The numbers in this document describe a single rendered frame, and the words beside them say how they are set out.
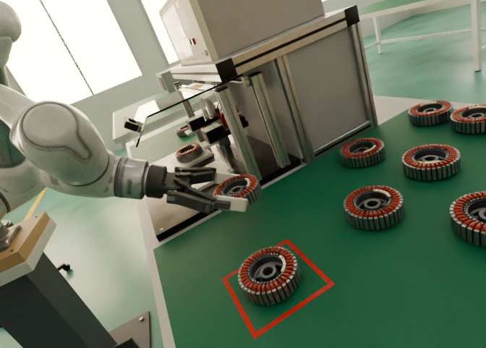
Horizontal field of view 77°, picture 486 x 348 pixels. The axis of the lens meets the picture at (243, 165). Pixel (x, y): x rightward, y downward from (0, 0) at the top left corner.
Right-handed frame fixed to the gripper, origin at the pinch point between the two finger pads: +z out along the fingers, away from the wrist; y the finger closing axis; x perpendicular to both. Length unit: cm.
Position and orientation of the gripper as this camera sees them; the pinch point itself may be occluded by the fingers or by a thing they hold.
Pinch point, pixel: (236, 191)
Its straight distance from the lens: 72.3
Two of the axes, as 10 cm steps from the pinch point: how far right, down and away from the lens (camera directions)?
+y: 0.8, 4.0, -9.1
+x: 1.8, -9.0, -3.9
